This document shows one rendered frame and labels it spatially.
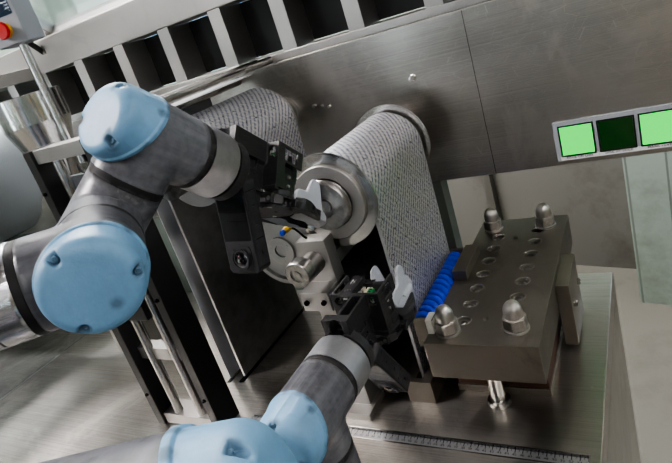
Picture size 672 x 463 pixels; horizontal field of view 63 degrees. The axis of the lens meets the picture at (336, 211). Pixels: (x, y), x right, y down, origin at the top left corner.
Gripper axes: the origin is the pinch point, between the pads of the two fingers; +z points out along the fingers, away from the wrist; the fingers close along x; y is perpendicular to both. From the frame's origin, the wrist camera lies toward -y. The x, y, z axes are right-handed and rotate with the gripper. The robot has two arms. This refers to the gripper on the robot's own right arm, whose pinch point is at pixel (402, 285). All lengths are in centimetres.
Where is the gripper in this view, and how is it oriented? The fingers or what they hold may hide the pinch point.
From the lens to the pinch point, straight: 85.8
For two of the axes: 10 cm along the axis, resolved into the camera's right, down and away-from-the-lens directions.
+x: -8.5, 0.9, 5.1
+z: 4.3, -4.2, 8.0
